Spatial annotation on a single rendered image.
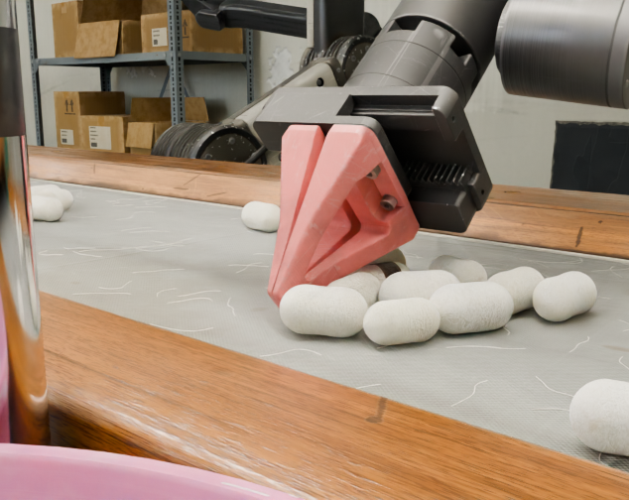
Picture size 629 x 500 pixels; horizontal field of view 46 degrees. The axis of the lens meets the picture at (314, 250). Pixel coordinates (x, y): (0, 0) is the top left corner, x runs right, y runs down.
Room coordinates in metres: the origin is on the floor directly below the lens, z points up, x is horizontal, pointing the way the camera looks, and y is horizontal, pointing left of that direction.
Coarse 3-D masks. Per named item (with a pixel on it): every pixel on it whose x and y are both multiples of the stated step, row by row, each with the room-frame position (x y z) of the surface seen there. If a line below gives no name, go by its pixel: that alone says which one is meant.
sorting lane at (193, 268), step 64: (128, 192) 0.73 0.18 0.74; (64, 256) 0.44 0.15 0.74; (128, 256) 0.44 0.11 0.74; (192, 256) 0.44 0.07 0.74; (256, 256) 0.44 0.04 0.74; (512, 256) 0.44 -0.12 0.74; (576, 256) 0.44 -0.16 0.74; (192, 320) 0.31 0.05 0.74; (256, 320) 0.31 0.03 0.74; (512, 320) 0.31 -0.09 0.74; (576, 320) 0.31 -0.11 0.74; (384, 384) 0.24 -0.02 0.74; (448, 384) 0.24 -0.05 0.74; (512, 384) 0.24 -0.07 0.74; (576, 384) 0.24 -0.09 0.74; (576, 448) 0.19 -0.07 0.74
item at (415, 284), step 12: (396, 276) 0.31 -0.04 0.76; (408, 276) 0.31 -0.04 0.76; (420, 276) 0.31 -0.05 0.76; (432, 276) 0.31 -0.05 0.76; (444, 276) 0.31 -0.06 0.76; (384, 288) 0.31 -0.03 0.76; (396, 288) 0.30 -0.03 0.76; (408, 288) 0.30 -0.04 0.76; (420, 288) 0.30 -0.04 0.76; (432, 288) 0.31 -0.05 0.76; (384, 300) 0.31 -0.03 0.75
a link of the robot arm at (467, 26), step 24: (408, 0) 0.39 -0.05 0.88; (432, 0) 0.38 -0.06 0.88; (456, 0) 0.38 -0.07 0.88; (480, 0) 0.39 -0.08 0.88; (504, 0) 0.40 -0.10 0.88; (408, 24) 0.38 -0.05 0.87; (456, 24) 0.37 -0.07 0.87; (480, 24) 0.38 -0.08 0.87; (456, 48) 0.38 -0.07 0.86; (480, 48) 0.38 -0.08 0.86; (480, 72) 0.38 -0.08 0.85
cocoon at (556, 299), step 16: (576, 272) 0.32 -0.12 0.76; (544, 288) 0.31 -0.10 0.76; (560, 288) 0.30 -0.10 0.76; (576, 288) 0.31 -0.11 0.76; (592, 288) 0.32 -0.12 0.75; (544, 304) 0.30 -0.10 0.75; (560, 304) 0.30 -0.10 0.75; (576, 304) 0.30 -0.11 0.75; (592, 304) 0.32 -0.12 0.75; (560, 320) 0.31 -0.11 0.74
